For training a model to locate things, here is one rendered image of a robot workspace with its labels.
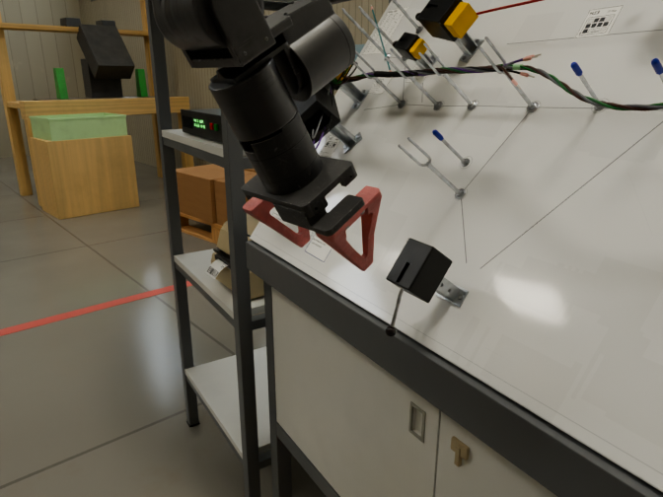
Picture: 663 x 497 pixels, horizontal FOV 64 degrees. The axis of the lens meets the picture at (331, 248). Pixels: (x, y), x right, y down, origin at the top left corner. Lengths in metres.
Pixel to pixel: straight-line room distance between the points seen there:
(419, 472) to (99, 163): 4.74
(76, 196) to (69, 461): 3.53
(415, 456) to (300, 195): 0.54
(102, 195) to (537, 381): 4.97
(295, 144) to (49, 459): 1.79
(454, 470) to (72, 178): 4.76
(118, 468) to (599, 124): 1.71
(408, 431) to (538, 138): 0.48
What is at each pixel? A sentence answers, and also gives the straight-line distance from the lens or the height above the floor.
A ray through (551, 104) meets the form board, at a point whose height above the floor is 1.18.
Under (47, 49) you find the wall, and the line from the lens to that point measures 10.01.
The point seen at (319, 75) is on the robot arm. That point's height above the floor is 1.21.
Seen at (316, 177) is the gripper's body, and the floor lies 1.13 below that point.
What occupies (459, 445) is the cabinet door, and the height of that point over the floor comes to 0.74.
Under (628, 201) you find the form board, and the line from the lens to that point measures 0.69.
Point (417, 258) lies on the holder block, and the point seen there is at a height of 1.00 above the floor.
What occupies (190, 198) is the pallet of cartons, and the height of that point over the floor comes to 0.31.
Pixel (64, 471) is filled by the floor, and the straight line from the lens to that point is 2.04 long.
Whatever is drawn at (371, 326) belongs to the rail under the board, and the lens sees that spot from 0.80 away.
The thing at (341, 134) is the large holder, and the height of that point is 1.10.
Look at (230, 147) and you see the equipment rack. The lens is 1.19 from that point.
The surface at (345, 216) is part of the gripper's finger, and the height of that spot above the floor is 1.10.
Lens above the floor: 1.21
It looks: 18 degrees down
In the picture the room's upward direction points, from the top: straight up
